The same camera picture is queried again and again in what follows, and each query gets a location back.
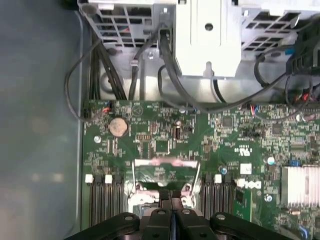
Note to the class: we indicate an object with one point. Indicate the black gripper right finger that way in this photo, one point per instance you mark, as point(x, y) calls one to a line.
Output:
point(185, 225)

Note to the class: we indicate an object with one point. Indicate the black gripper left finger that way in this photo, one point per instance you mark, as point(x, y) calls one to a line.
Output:
point(163, 225)

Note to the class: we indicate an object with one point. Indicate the metal socket cover frame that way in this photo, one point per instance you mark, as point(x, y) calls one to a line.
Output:
point(165, 162)

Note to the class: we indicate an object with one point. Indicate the black RAM slot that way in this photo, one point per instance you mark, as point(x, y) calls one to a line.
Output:
point(119, 200)
point(210, 197)
point(92, 200)
point(228, 197)
point(100, 200)
point(218, 197)
point(110, 200)
point(203, 197)

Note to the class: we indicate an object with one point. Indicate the CPU socket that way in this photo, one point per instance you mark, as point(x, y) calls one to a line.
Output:
point(140, 198)

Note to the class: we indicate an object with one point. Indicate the green motherboard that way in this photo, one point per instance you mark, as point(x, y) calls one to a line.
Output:
point(175, 140)

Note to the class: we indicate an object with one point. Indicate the round coin battery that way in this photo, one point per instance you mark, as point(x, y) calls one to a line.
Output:
point(118, 127)

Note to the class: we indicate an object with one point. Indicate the silver finned heat sink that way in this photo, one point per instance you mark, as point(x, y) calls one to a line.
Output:
point(300, 186)

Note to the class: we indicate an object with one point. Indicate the black open PC case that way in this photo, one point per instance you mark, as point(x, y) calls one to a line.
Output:
point(37, 100)

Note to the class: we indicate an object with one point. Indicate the silver drive cage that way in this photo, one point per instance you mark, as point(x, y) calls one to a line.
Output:
point(207, 45)

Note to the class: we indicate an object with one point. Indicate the black connector block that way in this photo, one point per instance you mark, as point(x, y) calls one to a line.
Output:
point(302, 60)

